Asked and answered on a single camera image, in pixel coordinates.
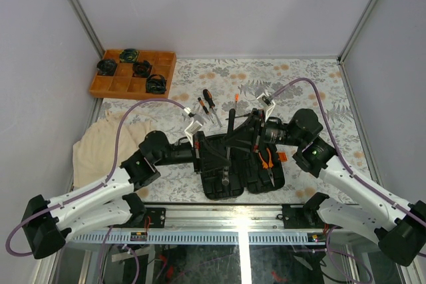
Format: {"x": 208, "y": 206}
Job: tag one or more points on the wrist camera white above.
{"x": 268, "y": 105}
{"x": 195, "y": 125}

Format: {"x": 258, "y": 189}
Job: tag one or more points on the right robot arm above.
{"x": 396, "y": 225}

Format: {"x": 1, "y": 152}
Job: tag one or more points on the black plastic tool case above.
{"x": 245, "y": 173}

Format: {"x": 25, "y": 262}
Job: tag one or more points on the orange handled long-nose pliers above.
{"x": 240, "y": 116}

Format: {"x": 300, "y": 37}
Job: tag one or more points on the cream cloth bag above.
{"x": 93, "y": 154}

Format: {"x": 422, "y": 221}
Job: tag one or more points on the dark rolled fabric band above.
{"x": 156, "y": 84}

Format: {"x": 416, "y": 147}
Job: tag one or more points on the small black orange screwdriver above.
{"x": 205, "y": 109}

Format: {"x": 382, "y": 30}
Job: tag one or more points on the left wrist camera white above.
{"x": 195, "y": 125}

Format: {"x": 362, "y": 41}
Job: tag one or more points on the dark rolled band centre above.
{"x": 141, "y": 69}

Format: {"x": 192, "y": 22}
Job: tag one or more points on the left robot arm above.
{"x": 49, "y": 224}

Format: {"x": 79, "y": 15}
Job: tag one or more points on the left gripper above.
{"x": 206, "y": 155}

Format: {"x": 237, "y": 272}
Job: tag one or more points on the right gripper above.
{"x": 251, "y": 133}

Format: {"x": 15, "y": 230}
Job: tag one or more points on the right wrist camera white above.
{"x": 268, "y": 105}

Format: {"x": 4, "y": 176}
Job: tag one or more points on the large black orange screwdriver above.
{"x": 208, "y": 98}

